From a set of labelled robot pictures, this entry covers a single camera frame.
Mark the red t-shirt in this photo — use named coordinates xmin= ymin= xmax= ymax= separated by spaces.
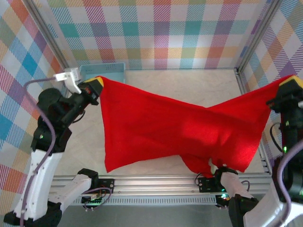
xmin=94 ymin=75 xmax=296 ymax=178

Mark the light blue plastic basket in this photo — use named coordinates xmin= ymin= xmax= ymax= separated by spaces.
xmin=79 ymin=62 xmax=126 ymax=83

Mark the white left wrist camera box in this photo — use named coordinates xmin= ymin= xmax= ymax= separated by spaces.
xmin=53 ymin=68 xmax=82 ymax=94

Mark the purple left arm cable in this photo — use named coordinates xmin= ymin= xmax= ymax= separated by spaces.
xmin=19 ymin=77 xmax=112 ymax=227

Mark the aluminium table side rail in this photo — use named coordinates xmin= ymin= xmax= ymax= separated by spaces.
xmin=234 ymin=68 xmax=272 ymax=175

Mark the aluminium frame post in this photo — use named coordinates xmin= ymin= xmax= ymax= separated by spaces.
xmin=235 ymin=0 xmax=284 ymax=71
xmin=23 ymin=0 xmax=81 ymax=77

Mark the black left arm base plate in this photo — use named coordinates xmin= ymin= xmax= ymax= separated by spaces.
xmin=94 ymin=178 xmax=115 ymax=193

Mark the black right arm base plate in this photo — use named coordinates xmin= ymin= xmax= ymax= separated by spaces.
xmin=198 ymin=176 xmax=225 ymax=192

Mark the aluminium mounting rail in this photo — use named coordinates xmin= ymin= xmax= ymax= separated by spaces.
xmin=51 ymin=175 xmax=273 ymax=197

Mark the slotted grey cable duct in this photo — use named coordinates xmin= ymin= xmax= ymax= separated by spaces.
xmin=71 ymin=195 xmax=217 ymax=206

